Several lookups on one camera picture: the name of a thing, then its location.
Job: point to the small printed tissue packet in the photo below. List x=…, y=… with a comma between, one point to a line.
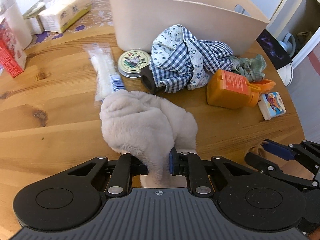
x=272, y=105

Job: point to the pink plush cloth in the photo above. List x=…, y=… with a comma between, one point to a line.
x=140, y=125

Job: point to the white thermos bottle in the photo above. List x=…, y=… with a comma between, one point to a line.
x=15, y=25

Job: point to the black stool purple print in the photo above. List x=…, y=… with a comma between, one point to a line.
x=272, y=47

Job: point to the beige plastic storage basket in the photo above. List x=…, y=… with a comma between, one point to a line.
x=190, y=25

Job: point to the green white tissue box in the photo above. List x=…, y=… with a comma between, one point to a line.
x=35, y=25

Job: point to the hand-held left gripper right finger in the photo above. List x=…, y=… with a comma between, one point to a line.
x=171, y=163

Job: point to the round printed tin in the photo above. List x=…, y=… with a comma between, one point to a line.
x=133, y=61

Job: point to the red carton box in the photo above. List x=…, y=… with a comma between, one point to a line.
x=10, y=57

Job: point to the green scrunchie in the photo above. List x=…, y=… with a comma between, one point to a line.
x=252, y=67

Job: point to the orange plush scrunchie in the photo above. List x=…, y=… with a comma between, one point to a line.
x=267, y=85

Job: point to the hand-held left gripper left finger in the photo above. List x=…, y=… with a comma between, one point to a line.
x=125, y=165

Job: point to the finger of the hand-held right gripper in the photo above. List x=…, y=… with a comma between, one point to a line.
x=278, y=150
x=262, y=165

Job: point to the light blue plastic object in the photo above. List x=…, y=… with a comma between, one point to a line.
x=287, y=45

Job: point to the orange plastic bottle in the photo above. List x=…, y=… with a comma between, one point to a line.
x=225, y=92

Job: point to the white bucket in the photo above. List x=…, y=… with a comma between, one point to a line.
x=287, y=75

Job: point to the blue checked floral cloth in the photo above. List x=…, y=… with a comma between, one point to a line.
x=175, y=55

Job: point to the wooden desktop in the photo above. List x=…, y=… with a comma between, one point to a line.
x=62, y=120

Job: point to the yellow white tissue pack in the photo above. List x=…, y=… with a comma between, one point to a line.
x=65, y=12

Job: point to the clear plastic wrapped packet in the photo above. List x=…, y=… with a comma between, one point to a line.
x=103, y=72

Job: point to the purple floral table mat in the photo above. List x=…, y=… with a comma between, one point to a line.
x=100, y=15

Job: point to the cream shelf unit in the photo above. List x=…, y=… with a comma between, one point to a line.
x=310, y=5

